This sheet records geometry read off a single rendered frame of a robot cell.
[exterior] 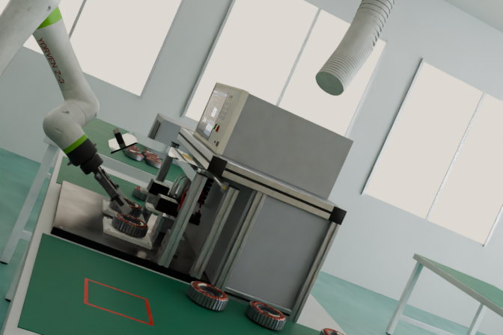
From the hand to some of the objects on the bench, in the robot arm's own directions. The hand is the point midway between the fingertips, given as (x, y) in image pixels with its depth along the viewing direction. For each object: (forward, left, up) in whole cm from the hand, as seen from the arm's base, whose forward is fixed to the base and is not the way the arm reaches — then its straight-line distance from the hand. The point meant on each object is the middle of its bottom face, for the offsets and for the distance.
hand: (125, 205), depth 225 cm
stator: (+18, -58, -4) cm, 61 cm away
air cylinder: (+15, -1, -2) cm, 15 cm away
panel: (+25, -14, -2) cm, 29 cm away
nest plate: (-1, -24, -3) cm, 24 cm away
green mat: (+18, -78, -4) cm, 80 cm away
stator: (+1, 0, -2) cm, 2 cm away
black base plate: (+2, -12, -6) cm, 13 cm away
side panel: (+38, -47, -3) cm, 60 cm away
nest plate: (+1, 0, -3) cm, 4 cm away
